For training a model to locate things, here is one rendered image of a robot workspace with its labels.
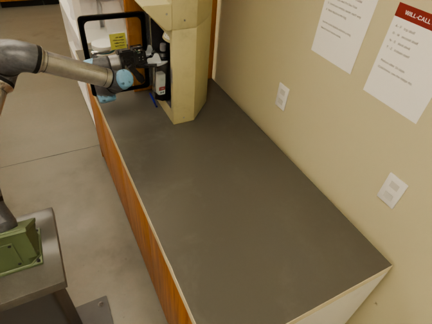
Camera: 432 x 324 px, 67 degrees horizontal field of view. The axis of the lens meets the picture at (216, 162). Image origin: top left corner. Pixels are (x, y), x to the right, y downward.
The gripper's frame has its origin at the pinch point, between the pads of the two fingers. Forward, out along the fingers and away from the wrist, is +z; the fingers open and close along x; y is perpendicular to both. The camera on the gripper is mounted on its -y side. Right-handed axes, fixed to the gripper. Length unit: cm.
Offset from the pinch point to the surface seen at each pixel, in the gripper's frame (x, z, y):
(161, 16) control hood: -14.1, -3.3, 24.1
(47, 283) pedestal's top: -76, -67, -26
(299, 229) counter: -92, 17, -31
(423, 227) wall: -117, 42, -14
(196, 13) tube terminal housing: -14.1, 11.5, 23.3
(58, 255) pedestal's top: -67, -63, -26
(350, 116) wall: -77, 43, 3
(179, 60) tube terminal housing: -13.9, 2.9, 4.7
